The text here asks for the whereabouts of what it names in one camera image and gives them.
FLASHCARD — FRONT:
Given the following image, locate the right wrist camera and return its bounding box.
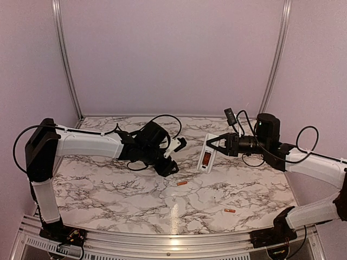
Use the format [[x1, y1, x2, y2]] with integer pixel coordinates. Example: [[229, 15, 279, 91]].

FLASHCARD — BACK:
[[224, 108, 237, 126]]

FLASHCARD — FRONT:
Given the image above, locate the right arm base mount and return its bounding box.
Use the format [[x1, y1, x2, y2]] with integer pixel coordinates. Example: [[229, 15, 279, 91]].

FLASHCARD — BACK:
[[250, 228, 298, 248]]

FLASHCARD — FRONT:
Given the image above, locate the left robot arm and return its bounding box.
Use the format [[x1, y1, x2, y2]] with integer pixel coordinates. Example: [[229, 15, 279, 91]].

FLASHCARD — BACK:
[[25, 118, 186, 241]]

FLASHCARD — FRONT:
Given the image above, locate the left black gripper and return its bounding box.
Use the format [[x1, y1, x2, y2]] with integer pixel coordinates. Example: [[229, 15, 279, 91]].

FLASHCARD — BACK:
[[141, 144, 180, 177]]

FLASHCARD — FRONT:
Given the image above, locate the right aluminium frame post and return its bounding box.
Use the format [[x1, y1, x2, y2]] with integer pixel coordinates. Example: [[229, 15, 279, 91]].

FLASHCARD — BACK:
[[258, 0, 292, 113]]

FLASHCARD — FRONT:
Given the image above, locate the aluminium frame post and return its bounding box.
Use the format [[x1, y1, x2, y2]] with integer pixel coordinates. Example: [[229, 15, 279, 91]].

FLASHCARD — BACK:
[[52, 0, 83, 121], [258, 0, 292, 113]]

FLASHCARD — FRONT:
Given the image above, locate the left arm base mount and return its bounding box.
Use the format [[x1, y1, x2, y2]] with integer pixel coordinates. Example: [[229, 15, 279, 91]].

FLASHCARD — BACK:
[[40, 226, 87, 247]]

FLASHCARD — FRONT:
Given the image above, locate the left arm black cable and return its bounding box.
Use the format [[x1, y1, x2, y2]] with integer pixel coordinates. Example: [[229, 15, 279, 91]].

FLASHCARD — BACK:
[[14, 113, 183, 174]]

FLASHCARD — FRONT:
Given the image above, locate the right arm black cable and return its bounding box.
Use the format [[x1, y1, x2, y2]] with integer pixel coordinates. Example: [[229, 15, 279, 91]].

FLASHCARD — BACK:
[[235, 109, 320, 167]]

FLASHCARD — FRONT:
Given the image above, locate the left aluminium frame post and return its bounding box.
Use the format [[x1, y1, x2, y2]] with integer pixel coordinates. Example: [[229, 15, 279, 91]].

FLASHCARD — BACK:
[[52, 0, 83, 121]]

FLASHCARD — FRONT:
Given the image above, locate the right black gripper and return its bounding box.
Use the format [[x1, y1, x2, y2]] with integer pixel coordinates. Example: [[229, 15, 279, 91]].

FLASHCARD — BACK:
[[207, 132, 269, 157]]

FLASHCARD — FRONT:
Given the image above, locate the white remote control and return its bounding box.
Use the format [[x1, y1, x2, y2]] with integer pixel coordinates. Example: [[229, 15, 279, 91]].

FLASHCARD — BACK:
[[197, 133, 217, 173]]

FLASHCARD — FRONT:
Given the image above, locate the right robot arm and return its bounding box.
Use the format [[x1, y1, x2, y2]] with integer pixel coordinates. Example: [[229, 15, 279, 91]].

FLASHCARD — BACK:
[[202, 113, 346, 243]]

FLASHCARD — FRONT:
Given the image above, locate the front aluminium rail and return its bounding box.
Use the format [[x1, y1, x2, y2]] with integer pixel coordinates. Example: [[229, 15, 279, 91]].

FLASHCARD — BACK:
[[9, 216, 326, 259]]

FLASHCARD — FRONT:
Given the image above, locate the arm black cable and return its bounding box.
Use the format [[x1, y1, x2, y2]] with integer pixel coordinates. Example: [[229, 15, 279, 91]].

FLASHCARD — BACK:
[[14, 113, 183, 174], [235, 109, 320, 167]]

